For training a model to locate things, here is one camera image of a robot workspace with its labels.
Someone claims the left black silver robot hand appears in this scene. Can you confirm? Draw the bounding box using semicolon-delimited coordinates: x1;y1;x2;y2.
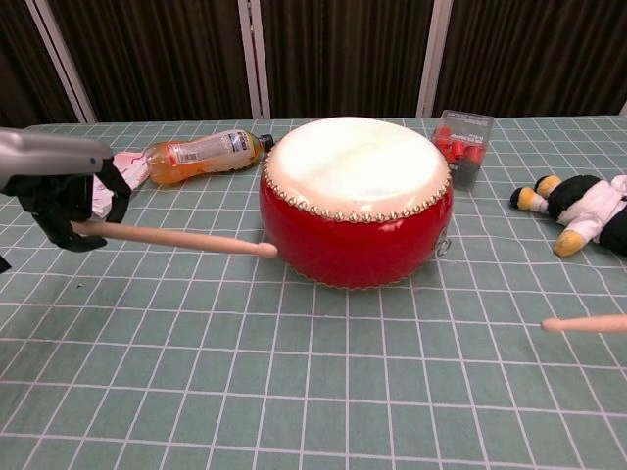
0;126;133;254

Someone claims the wooden drumstick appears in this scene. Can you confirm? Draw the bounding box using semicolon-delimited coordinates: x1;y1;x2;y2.
71;220;279;259
541;313;627;336

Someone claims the green gridded cutting mat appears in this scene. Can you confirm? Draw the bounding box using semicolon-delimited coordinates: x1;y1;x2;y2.
0;115;627;470

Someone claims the red drum with white skin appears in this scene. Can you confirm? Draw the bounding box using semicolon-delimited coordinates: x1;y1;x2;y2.
258;116;454;291

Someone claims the pink white wet wipes pack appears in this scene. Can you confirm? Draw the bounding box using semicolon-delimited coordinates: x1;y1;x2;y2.
90;150;151;219

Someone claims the orange drink plastic bottle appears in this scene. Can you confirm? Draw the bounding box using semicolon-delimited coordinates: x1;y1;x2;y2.
145;128;275;187

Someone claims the clear box with red pieces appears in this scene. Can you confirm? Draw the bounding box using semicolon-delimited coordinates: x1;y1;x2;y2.
432;109;494;193

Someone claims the black white plush toy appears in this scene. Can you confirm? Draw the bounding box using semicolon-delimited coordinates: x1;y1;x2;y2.
508;173;627;258

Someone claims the white partition post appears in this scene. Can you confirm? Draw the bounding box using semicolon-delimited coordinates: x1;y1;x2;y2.
237;0;272;120
415;0;453;119
22;0;98;124

